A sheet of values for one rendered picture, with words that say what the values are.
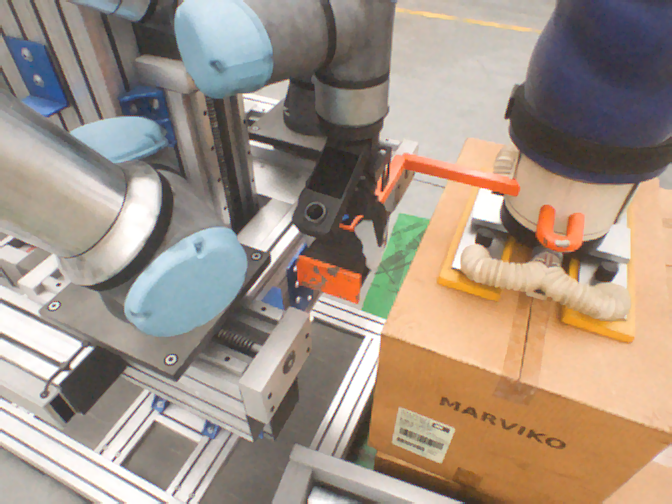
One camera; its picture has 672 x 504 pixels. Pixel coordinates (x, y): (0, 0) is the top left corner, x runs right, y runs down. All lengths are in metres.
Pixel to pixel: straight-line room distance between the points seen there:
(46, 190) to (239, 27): 0.18
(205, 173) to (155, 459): 0.92
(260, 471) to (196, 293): 1.02
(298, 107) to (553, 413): 0.67
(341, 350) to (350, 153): 1.13
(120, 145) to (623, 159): 0.58
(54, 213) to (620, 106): 0.59
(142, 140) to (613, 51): 0.51
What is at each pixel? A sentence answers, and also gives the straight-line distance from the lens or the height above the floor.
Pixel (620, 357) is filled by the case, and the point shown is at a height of 0.94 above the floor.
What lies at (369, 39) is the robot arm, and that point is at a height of 1.37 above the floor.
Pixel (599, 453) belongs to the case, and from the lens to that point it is 0.84.
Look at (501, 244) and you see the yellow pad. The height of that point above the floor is 0.97.
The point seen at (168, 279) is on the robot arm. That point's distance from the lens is 0.41.
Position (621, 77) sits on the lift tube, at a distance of 0.66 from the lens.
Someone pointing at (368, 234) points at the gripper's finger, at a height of 1.14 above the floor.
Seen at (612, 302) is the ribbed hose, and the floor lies 1.03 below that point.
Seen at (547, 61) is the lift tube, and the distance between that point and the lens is 0.68.
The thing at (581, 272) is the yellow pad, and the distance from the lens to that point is 0.85.
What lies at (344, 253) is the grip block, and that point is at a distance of 0.60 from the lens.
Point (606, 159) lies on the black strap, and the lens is 0.69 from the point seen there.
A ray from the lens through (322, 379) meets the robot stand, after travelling 1.53.
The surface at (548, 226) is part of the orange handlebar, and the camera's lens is 0.73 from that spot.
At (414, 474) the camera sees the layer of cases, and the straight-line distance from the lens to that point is 1.08.
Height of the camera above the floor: 1.53
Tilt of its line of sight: 45 degrees down
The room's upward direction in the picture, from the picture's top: straight up
